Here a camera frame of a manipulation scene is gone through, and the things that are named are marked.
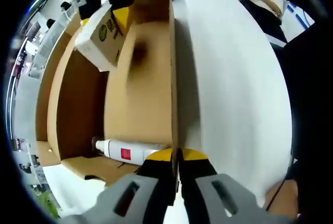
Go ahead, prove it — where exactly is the blue white partition panel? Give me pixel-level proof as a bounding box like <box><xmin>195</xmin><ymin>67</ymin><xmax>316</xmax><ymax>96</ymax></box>
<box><xmin>287</xmin><ymin>0</ymin><xmax>315</xmax><ymax>31</ymax></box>

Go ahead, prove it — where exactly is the brown cardboard shoe box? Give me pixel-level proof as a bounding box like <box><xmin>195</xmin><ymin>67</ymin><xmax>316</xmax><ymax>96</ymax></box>
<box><xmin>35</xmin><ymin>0</ymin><xmax>180</xmax><ymax>190</ymax></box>

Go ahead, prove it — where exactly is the white bottle red label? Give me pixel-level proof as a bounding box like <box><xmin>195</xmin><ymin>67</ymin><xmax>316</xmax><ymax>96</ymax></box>
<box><xmin>91</xmin><ymin>137</ymin><xmax>172</xmax><ymax>165</ymax></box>

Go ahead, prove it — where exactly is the white desk partition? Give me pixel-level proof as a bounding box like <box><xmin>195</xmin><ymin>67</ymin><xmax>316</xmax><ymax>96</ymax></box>
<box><xmin>15</xmin><ymin>78</ymin><xmax>44</xmax><ymax>141</ymax></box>

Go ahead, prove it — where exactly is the white printed carton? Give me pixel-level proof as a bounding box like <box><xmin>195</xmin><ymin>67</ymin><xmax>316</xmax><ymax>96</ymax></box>
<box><xmin>74</xmin><ymin>7</ymin><xmax>134</xmax><ymax>73</ymax></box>

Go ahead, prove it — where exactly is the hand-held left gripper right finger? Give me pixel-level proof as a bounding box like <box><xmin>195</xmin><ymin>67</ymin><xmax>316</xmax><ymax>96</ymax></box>
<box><xmin>178</xmin><ymin>148</ymin><xmax>289</xmax><ymax>224</ymax></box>

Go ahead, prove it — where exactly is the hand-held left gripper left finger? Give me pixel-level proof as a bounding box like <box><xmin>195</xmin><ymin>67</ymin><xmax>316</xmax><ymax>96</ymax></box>
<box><xmin>56</xmin><ymin>148</ymin><xmax>180</xmax><ymax>224</ymax></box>

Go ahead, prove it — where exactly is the red wall screen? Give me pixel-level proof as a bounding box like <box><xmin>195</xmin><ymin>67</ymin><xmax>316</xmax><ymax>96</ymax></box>
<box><xmin>14</xmin><ymin>52</ymin><xmax>27</xmax><ymax>76</ymax></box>

